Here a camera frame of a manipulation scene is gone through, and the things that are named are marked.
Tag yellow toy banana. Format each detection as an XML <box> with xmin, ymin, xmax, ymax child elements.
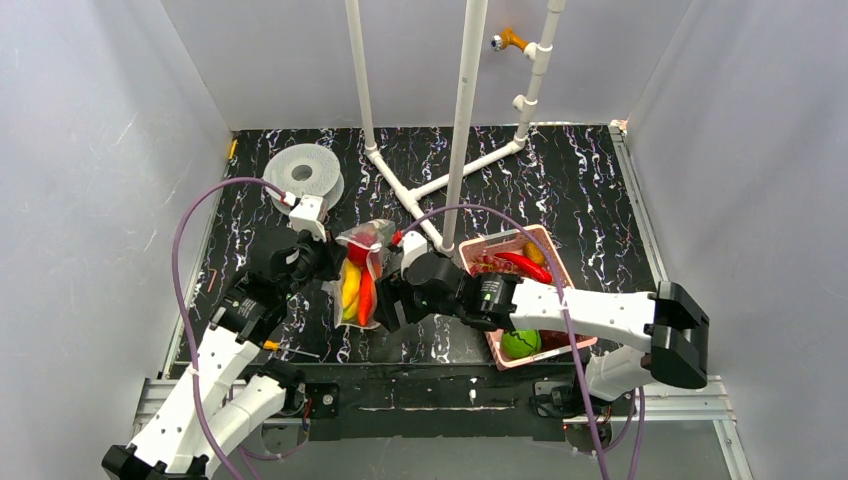
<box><xmin>342</xmin><ymin>260</ymin><xmax>362</xmax><ymax>322</ymax></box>

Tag red toy chili pepper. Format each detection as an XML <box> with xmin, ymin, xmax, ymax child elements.
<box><xmin>495</xmin><ymin>252</ymin><xmax>553</xmax><ymax>284</ymax></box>

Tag red toy grapes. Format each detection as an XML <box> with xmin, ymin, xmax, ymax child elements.
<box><xmin>467</xmin><ymin>255</ymin><xmax>516</xmax><ymax>276</ymax></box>

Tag white filament spool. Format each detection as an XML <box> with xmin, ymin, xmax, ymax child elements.
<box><xmin>262</xmin><ymin>144</ymin><xmax>344</xmax><ymax>209</ymax></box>

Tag green striped toy watermelon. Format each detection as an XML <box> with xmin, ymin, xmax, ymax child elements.
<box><xmin>500</xmin><ymin>330</ymin><xmax>542</xmax><ymax>360</ymax></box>

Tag white pvc pipe frame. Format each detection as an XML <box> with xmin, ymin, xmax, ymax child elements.
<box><xmin>345</xmin><ymin>1</ymin><xmax>567</xmax><ymax>253</ymax></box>

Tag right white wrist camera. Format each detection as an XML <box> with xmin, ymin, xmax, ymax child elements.
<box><xmin>391</xmin><ymin>231</ymin><xmax>430</xmax><ymax>272</ymax></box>

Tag red toy apple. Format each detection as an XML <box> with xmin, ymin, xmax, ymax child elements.
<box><xmin>347</xmin><ymin>240</ymin><xmax>372</xmax><ymax>269</ymax></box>

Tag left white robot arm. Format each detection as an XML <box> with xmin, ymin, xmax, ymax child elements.
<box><xmin>101</xmin><ymin>231</ymin><xmax>348</xmax><ymax>479</ymax></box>

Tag clear dotted zip bag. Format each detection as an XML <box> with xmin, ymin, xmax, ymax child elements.
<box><xmin>322</xmin><ymin>219</ymin><xmax>396</xmax><ymax>330</ymax></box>

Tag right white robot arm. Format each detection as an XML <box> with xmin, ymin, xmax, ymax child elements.
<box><xmin>374</xmin><ymin>252</ymin><xmax>710</xmax><ymax>402</ymax></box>

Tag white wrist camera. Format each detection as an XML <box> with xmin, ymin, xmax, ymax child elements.
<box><xmin>281</xmin><ymin>191</ymin><xmax>328</xmax><ymax>242</ymax></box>
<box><xmin>391</xmin><ymin>231</ymin><xmax>430</xmax><ymax>272</ymax></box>

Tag yellow handled screwdriver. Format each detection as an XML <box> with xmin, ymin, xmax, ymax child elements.
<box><xmin>262</xmin><ymin>341</ymin><xmax>319</xmax><ymax>359</ymax></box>

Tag orange wall hook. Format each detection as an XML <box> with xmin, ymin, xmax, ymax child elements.
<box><xmin>490</xmin><ymin>27</ymin><xmax>528</xmax><ymax>52</ymax></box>

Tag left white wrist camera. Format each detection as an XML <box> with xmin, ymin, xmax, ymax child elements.
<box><xmin>281</xmin><ymin>191</ymin><xmax>328</xmax><ymax>242</ymax></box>

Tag orange toy carrot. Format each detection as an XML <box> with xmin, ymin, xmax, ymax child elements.
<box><xmin>357</xmin><ymin>268</ymin><xmax>376</xmax><ymax>328</ymax></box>

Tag pink plastic basket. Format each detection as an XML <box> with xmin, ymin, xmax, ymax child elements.
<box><xmin>458</xmin><ymin>223</ymin><xmax>599</xmax><ymax>371</ymax></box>

